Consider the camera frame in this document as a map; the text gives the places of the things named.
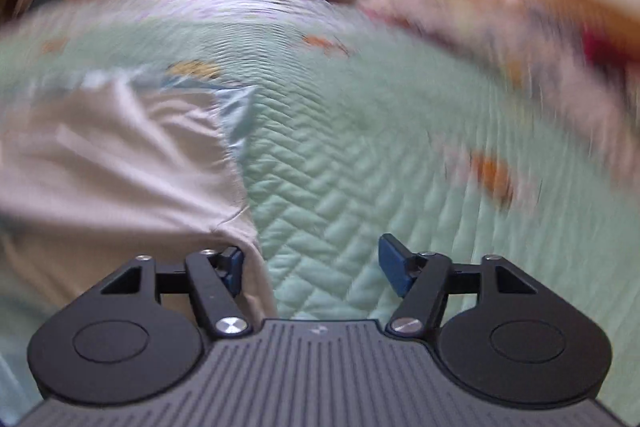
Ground light blue white jacket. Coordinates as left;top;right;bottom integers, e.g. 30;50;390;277
1;72;276;407

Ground green quilted bee bedspread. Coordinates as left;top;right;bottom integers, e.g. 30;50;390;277
1;0;639;422

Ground floral folded duvet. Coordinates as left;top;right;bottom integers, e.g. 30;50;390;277
356;0;639;190

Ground dark red garment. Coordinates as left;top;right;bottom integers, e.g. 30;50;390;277
582;29;630;70

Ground wooden bed headboard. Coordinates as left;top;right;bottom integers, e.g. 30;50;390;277
518;0;639;61

